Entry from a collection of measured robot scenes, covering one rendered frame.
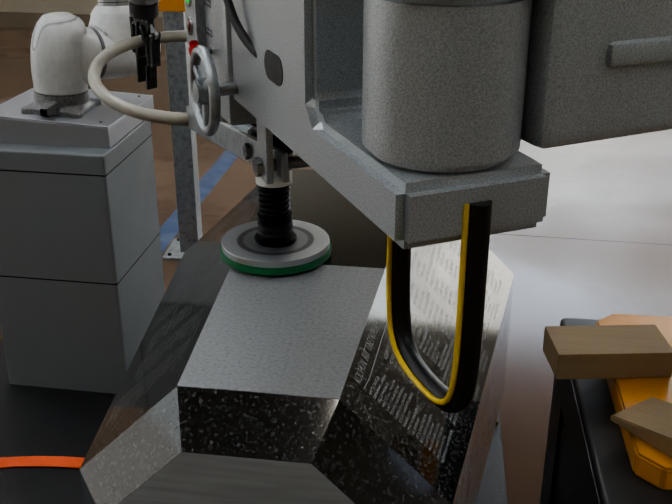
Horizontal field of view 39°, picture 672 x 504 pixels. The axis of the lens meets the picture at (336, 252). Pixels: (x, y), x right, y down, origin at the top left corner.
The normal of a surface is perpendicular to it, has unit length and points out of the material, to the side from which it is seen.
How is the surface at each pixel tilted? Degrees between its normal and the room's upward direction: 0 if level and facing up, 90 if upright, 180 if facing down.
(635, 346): 0
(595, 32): 90
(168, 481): 90
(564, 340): 0
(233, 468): 90
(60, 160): 90
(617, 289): 0
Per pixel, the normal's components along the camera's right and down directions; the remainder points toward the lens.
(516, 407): 0.00, -0.91
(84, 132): -0.16, 0.41
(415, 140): -0.43, 0.37
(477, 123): 0.33, 0.39
